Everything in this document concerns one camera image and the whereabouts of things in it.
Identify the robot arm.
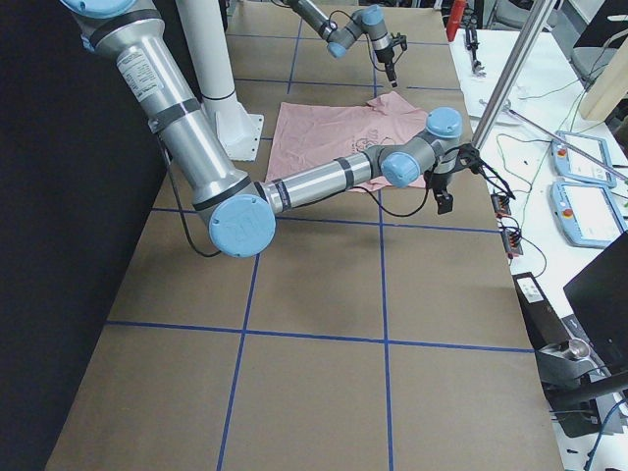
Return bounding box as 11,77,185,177
67,1,484,257
280,1,407,87

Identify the metal grabber pole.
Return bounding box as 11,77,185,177
479,97,628,183

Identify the orange black connector board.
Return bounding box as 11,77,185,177
491,193,512,219

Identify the blue teach pendant near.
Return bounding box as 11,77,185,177
549,182,627,249

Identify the blue teach pendant far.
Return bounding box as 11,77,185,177
549,130,619,188

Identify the pink Snoopy t-shirt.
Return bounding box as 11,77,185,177
266,91,428,182

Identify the black monitor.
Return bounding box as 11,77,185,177
563,234,627,369

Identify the black tripod pole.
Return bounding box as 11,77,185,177
464,26,486,78

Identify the red cylinder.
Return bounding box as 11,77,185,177
445,0,467,42

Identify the white mounting column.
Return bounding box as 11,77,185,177
176,0,264,162

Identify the black box with label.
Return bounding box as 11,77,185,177
512,272,574,350

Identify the aluminium frame post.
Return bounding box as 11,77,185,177
472,0,554,149

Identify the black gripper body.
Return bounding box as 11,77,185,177
373,32,407,69
424,143,483,196

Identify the blue teach pendant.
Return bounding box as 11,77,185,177
549,130,619,188
549,182,627,249

